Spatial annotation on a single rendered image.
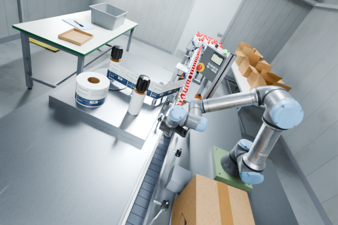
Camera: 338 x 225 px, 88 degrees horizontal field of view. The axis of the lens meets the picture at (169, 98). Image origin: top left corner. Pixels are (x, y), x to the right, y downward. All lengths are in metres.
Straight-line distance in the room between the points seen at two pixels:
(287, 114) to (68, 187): 0.99
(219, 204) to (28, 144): 0.93
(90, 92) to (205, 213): 0.88
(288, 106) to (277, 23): 4.60
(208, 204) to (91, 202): 0.51
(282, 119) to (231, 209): 0.41
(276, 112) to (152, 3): 4.56
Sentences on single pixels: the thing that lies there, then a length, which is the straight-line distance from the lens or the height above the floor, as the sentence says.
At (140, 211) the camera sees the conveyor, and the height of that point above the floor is 0.88.
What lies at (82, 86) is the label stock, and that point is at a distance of 1.18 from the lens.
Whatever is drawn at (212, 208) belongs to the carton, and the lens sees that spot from 0.77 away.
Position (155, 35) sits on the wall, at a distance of 5.17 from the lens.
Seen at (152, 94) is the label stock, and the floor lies 0.95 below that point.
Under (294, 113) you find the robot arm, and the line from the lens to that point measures 0.86.
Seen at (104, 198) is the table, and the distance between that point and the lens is 0.97.
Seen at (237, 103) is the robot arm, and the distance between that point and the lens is 0.95.
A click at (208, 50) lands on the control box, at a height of 1.44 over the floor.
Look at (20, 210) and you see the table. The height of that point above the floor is 0.83.
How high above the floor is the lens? 1.71
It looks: 32 degrees down
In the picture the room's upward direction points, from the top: 24 degrees clockwise
